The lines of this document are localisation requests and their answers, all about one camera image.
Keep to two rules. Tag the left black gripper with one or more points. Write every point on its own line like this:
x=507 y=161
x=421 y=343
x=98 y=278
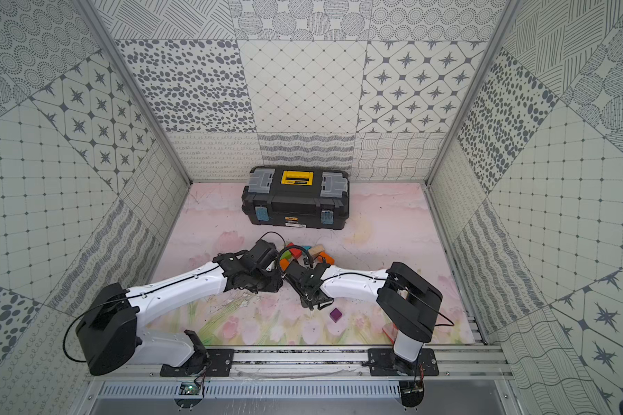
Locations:
x=266 y=280

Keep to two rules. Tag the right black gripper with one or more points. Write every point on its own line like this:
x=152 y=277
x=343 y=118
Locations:
x=305 y=301

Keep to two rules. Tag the red rectangular block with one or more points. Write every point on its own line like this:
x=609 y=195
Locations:
x=294 y=247

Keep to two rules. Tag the orange rectangular block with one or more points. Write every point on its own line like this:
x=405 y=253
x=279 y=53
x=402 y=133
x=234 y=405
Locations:
x=325 y=258

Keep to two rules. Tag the purple cube block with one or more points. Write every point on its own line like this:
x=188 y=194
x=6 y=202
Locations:
x=336 y=315

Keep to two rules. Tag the natural wood rectangular block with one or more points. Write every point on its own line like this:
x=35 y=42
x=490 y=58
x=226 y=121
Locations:
x=316 y=250

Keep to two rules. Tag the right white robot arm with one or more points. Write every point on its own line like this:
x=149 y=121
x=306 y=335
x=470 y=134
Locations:
x=407 y=299

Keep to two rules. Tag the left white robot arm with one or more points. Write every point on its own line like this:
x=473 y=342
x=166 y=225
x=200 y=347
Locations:
x=114 y=330

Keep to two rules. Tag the aluminium front rail frame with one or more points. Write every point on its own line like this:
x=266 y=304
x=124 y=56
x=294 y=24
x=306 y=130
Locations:
x=326 y=363

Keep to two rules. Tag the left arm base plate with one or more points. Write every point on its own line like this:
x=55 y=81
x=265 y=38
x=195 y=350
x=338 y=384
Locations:
x=211 y=362

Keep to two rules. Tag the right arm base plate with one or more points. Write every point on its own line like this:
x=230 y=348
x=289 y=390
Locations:
x=402 y=362

